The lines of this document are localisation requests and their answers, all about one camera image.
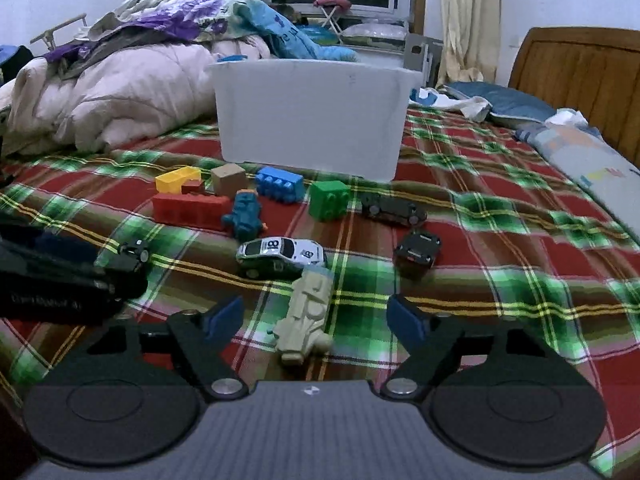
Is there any blue toy building block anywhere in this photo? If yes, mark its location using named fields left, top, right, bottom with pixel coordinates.
left=254, top=167, right=305, bottom=204

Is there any white plastic storage bin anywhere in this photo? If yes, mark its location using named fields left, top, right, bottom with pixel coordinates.
left=208, top=58, right=421, bottom=183

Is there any teal robot toy figure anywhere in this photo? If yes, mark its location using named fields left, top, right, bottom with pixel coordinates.
left=221, top=188, right=267, bottom=243

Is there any folding chair with red seat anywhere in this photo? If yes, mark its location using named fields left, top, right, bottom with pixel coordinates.
left=312, top=0, right=352, bottom=41

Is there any red green plaid bedsheet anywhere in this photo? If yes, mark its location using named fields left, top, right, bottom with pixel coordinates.
left=1, top=107, right=639, bottom=479

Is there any teal round basin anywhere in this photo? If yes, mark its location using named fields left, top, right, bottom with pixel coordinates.
left=298, top=24, right=340, bottom=47

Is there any yellow toy building block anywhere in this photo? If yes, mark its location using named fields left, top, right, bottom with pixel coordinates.
left=155, top=166, right=201, bottom=194

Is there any black toy car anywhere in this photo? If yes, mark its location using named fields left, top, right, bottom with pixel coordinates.
left=394, top=230, right=442, bottom=281

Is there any patterned light blue pillow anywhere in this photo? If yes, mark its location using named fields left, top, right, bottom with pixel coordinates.
left=515, top=108, right=639, bottom=235

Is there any beige clothes rack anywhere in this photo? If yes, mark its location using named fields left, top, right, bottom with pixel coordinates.
left=29, top=13, right=87, bottom=51

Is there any wooden headboard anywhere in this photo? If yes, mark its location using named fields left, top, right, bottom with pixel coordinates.
left=509, top=26, right=640, bottom=165

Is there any pink quilted comforter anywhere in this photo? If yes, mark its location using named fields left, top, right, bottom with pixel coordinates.
left=1, top=35, right=271, bottom=157

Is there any white pillow on sill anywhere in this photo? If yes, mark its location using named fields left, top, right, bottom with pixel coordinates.
left=342, top=22, right=407, bottom=42

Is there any grey cabinet by window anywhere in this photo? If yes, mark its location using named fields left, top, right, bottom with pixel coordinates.
left=402, top=34, right=444, bottom=88

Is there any dark brown toy car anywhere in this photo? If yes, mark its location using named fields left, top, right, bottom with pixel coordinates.
left=360, top=192, right=427, bottom=228

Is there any right beige curtain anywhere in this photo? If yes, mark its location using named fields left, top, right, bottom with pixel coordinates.
left=438, top=0, right=501, bottom=84

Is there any white crumpled garment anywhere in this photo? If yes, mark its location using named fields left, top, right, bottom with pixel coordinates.
left=76, top=0, right=186, bottom=40

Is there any purple floral blue blanket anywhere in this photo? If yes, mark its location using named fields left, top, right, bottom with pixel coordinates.
left=44, top=0, right=357, bottom=78

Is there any small red block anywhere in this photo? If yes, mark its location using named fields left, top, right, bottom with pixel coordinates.
left=181, top=180, right=206, bottom=195

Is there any tan wooden cube block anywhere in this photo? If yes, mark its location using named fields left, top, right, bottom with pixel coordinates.
left=210, top=164, right=248, bottom=200

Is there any dark bag at left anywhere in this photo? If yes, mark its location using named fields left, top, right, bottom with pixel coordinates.
left=0, top=44, right=34, bottom=86

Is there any green toy building block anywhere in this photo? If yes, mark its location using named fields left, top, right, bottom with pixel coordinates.
left=309, top=181, right=350, bottom=222

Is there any white cloth on bed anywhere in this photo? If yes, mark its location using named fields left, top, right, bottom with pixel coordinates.
left=410, top=88, right=491, bottom=122

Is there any beige toy truck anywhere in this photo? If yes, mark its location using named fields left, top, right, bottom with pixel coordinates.
left=271, top=266, right=334, bottom=364

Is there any red long building block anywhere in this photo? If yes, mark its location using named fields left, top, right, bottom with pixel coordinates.
left=152, top=193, right=232, bottom=231

